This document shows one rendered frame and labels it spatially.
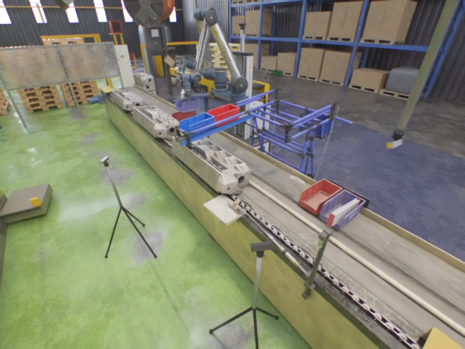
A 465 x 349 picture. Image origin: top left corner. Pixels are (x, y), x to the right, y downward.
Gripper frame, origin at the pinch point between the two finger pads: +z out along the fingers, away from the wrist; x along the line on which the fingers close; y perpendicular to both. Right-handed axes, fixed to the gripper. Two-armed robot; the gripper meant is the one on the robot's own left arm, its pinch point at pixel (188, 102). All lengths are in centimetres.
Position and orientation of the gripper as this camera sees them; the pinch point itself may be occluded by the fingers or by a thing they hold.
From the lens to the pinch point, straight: 349.1
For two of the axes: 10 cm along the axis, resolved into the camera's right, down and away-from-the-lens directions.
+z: 0.0, 8.3, 5.5
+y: -7.9, 3.3, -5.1
